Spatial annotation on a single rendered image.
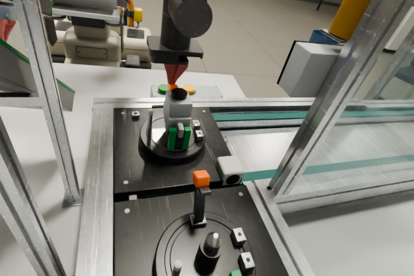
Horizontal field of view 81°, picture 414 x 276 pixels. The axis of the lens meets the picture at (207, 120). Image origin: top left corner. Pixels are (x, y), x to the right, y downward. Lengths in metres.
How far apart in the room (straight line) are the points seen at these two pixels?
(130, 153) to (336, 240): 0.48
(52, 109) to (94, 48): 0.77
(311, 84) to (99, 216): 0.38
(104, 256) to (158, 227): 0.08
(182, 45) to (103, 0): 0.65
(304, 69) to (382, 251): 0.49
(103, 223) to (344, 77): 0.41
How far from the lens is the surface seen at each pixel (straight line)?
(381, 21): 0.35
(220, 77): 1.07
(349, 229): 0.70
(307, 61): 0.36
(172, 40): 0.46
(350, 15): 0.37
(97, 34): 1.18
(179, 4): 0.37
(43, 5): 0.45
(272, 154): 0.67
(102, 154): 0.53
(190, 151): 0.49
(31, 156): 0.70
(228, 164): 0.49
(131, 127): 0.56
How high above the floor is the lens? 1.34
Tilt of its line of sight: 37 degrees down
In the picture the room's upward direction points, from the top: 13 degrees clockwise
